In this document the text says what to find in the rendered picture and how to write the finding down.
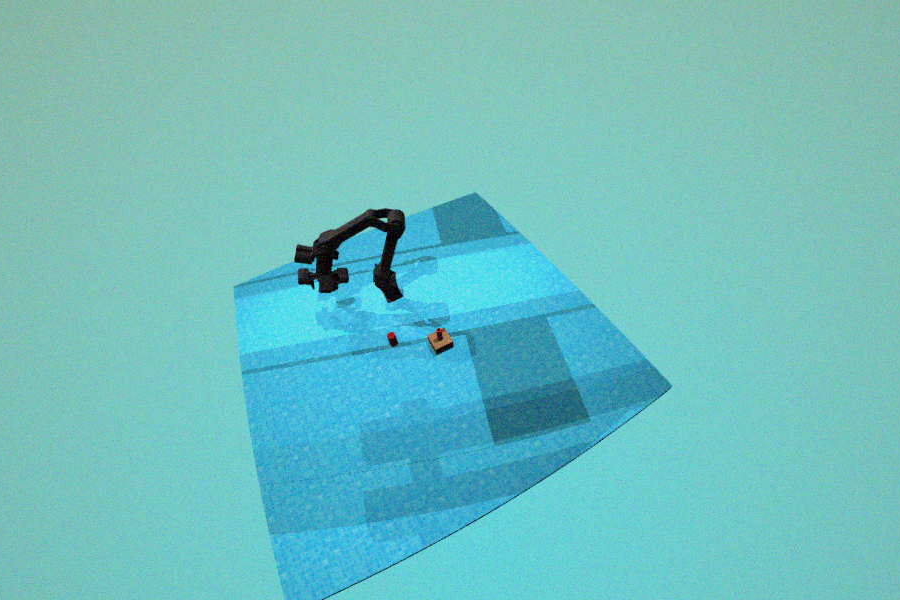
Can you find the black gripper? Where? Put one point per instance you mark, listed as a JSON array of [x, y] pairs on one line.
[[307, 278]]

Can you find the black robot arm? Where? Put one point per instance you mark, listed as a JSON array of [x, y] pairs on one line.
[[324, 249]]

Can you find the tan square block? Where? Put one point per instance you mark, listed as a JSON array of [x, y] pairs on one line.
[[440, 346]]

